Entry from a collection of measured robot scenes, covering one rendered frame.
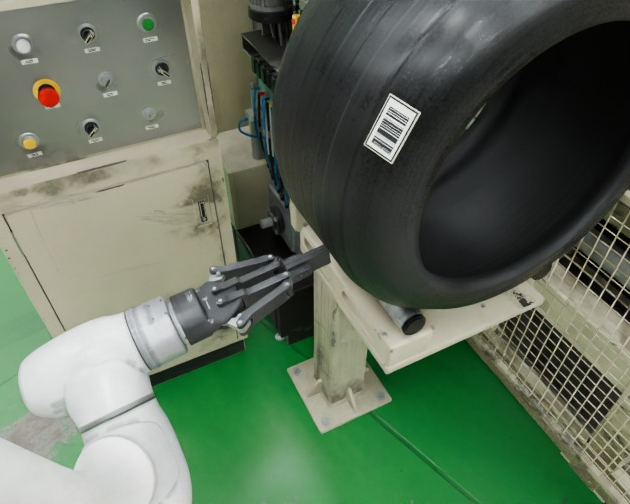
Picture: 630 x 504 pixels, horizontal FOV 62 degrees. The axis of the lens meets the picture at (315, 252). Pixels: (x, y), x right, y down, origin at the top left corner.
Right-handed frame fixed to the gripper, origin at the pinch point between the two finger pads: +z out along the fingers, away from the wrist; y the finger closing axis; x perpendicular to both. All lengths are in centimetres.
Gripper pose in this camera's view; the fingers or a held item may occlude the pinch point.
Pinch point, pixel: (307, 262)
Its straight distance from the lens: 78.4
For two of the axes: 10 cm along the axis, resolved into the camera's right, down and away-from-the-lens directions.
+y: -4.5, -6.2, 6.4
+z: 8.9, -4.1, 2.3
